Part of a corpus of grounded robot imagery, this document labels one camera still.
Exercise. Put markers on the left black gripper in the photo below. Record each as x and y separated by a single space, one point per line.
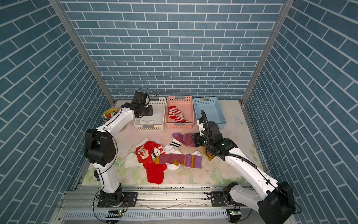
150 110

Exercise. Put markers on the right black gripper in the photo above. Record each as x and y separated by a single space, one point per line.
196 140

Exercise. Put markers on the red white striped sock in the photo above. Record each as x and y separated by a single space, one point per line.
175 114

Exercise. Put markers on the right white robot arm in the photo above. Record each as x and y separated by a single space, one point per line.
273 200

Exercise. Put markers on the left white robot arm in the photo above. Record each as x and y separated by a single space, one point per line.
101 148

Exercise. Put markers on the blue plastic basket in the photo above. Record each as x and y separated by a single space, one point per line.
212 109

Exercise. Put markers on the pink plastic basket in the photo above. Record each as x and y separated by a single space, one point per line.
185 105

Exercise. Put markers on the purple striped sock front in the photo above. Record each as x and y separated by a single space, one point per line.
190 161

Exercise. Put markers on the black white striped sock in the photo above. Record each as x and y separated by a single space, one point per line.
175 144

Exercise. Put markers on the yellow pen cup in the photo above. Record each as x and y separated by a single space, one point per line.
110 113

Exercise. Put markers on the red santa sock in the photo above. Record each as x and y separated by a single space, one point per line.
155 172

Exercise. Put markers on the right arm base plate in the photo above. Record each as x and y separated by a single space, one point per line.
222 199

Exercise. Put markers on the aluminium front rail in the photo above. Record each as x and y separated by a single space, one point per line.
153 204

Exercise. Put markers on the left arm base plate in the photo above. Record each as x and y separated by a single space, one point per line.
122 199

